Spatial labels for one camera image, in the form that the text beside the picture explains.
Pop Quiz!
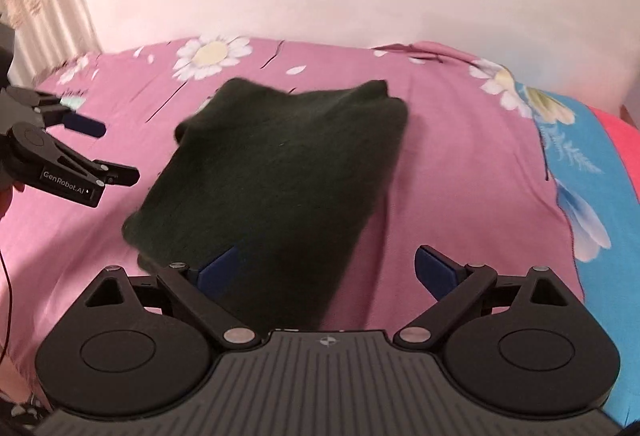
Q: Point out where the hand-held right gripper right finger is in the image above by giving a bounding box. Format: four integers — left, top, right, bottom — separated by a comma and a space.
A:
393, 245, 572, 347

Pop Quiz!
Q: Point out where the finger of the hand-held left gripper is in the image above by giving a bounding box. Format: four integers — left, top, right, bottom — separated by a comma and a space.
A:
9, 85, 107, 138
47, 136, 141, 188

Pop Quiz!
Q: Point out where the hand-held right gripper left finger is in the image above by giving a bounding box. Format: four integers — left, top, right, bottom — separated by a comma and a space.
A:
85, 245, 262, 348

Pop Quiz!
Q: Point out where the dark green knit sweater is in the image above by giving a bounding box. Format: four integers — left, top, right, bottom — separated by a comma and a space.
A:
122, 76, 409, 333

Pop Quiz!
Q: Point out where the person's left hand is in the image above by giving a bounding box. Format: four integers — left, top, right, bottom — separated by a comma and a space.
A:
0, 183, 24, 223

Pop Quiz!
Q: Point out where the pink floral bedsheet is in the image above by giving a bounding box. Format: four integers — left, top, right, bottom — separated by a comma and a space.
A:
0, 35, 587, 399

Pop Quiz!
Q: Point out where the blue floral cloth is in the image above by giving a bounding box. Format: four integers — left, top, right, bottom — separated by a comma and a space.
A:
515, 81, 640, 423

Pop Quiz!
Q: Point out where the red cloth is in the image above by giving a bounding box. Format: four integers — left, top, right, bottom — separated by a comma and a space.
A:
586, 104, 640, 204

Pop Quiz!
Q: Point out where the thin dark cable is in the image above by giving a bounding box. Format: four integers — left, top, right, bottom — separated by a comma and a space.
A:
0, 243, 15, 369

